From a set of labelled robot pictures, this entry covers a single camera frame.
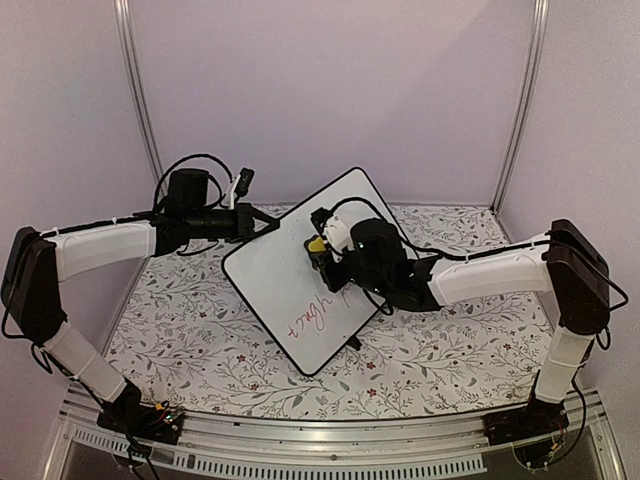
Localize aluminium corner post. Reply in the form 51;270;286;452
491;0;549;216
113;0;167;195

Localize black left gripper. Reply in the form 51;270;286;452
187;203;281;244

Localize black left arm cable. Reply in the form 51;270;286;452
152;152;236;206

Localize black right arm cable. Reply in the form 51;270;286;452
332;196;630;321

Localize aluminium front rail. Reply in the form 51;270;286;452
43;388;627;479

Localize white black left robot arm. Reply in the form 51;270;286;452
1;168;280;434

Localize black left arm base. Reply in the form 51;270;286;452
97;380;185;445

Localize black whiteboard stand foot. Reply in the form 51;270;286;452
348;336;362;351

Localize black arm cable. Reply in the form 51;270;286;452
152;152;236;206
332;196;630;321

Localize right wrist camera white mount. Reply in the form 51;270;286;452
311;208;354;262

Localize yellow black whiteboard eraser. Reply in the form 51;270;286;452
304;235;327;254

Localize aluminium corner post right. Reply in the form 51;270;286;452
491;0;549;216

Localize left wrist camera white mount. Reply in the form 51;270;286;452
221;167;255;210

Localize aluminium corner post left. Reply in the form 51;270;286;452
113;0;167;195

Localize white whiteboard black frame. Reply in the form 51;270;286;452
221;167;398;377

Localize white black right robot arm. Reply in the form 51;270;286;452
304;217;611;436

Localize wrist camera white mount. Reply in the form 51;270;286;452
311;208;354;262
221;167;255;210

